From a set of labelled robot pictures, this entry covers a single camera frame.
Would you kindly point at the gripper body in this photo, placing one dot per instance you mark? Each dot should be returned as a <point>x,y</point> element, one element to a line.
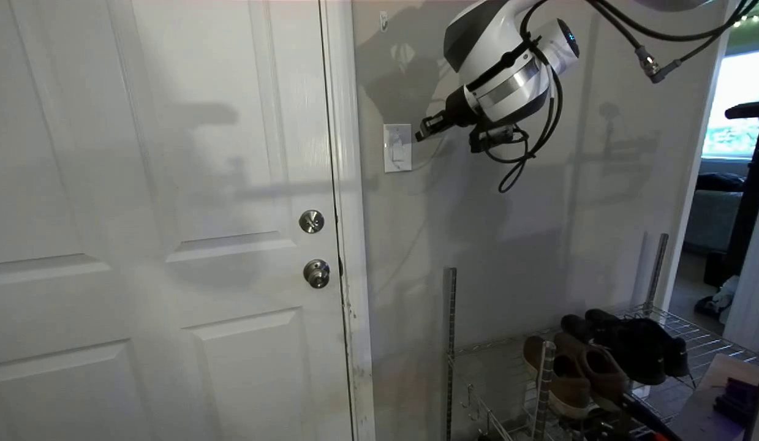
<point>462,109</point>

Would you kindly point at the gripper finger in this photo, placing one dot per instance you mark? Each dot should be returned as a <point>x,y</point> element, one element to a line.
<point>434,117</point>
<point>429,130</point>

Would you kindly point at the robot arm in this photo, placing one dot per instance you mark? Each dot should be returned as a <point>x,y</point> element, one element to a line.
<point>489,43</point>

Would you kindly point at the silver deadbolt lock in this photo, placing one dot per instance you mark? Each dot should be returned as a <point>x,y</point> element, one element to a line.
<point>311,221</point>

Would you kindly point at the silver door knob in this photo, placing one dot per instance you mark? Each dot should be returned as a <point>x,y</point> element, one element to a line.
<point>317,274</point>

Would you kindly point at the black shoe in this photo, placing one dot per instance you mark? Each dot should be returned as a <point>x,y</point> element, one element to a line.
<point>576,326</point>
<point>642,349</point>

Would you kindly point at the grey sofa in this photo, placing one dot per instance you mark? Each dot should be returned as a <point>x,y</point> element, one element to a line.
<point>713,214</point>

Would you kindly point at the window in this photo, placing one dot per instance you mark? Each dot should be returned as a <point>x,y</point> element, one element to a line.
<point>737,104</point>

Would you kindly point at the brown shoe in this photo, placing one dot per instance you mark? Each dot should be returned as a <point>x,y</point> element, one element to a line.
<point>563,383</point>
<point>603,367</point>

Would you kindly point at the white panel door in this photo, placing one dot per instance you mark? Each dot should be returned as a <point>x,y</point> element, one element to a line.
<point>140,245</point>

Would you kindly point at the pile of clothes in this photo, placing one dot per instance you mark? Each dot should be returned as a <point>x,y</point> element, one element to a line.
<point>719,301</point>

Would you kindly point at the stack of purple blocks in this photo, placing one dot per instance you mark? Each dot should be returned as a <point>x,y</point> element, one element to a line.
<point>737,398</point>

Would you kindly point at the white wall switch plate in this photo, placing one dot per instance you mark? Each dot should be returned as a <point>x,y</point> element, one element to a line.
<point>397,148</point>

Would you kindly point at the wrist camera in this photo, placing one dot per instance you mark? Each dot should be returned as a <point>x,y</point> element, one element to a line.
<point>490,136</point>

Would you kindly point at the small white wall hook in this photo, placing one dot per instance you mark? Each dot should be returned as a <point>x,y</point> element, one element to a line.
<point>383,21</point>

